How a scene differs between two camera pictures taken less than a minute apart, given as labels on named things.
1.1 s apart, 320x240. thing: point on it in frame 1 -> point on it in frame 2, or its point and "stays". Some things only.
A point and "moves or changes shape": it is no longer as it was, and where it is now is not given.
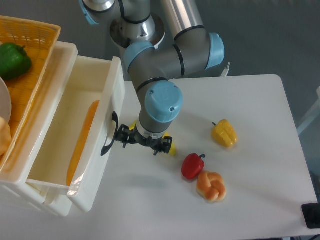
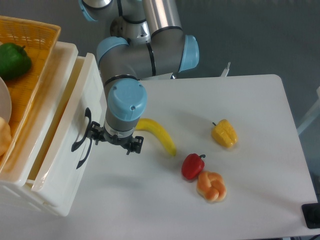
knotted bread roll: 211,185 stays
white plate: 5,101 stays
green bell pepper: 14,61 stays
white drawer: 70,85 moves or changes shape
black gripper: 126,136 -> 133,145
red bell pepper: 192,165 stays
